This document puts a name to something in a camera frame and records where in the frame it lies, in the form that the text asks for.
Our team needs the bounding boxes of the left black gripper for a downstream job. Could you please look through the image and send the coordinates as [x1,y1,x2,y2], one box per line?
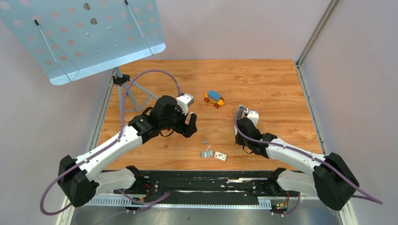
[161,104,197,137]

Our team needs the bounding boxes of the white staple box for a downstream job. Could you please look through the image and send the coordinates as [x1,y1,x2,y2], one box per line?
[214,151,227,161]

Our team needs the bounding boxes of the grey white stapler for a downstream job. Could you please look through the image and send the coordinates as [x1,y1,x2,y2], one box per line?
[234,105,249,135]

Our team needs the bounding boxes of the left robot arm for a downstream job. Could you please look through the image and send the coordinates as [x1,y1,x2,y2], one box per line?
[57,93,197,207]

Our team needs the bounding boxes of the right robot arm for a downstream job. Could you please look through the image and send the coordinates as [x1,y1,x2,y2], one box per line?
[235,117,359,211]

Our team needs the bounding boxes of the toy brick car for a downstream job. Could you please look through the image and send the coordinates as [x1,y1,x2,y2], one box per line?
[204,90,225,108]

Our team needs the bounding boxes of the blue perforated music stand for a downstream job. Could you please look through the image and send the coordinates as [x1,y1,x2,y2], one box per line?
[0,0,170,113]

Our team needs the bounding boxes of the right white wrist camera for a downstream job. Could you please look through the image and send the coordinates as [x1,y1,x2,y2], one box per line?
[245,110,260,127]

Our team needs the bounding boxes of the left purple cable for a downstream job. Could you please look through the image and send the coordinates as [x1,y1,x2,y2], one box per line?
[39,69,182,216]

